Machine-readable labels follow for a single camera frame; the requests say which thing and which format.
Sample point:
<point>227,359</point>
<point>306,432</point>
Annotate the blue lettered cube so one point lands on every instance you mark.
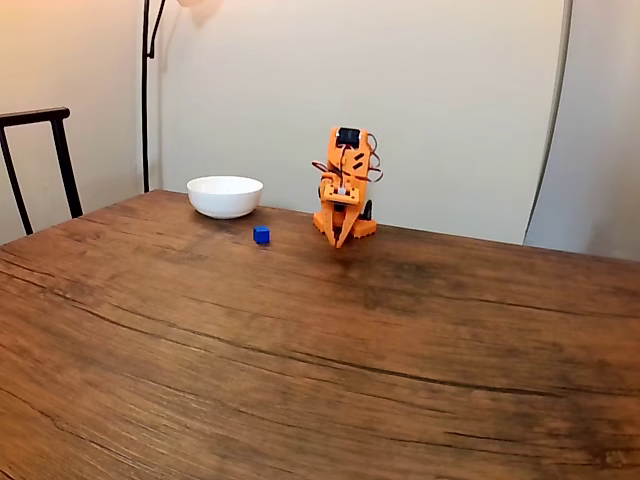
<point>261,235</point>

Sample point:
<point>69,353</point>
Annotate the white bowl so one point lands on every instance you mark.
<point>225,197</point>

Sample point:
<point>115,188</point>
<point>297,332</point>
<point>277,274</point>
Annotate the black floor lamp pole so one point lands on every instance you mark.
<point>145,100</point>

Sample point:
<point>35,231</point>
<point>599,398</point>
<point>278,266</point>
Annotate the black chair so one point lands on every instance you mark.
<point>60,150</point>

